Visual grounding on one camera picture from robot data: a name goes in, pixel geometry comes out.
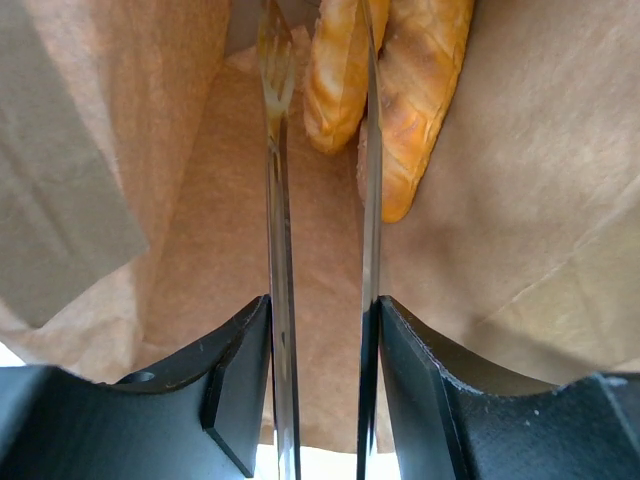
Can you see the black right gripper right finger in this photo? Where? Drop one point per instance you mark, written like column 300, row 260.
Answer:
column 456, row 415

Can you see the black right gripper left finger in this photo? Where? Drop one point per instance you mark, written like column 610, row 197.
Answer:
column 194, row 415

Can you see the brown paper bag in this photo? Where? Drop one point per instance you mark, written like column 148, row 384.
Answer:
column 133, row 198

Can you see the orange fake ring bread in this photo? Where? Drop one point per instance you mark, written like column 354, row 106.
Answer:
column 336, row 77

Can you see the small orange fake bread roll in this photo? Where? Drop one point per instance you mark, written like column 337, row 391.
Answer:
column 419, row 64

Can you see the metal kitchen tongs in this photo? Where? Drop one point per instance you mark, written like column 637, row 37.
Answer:
column 277, row 65

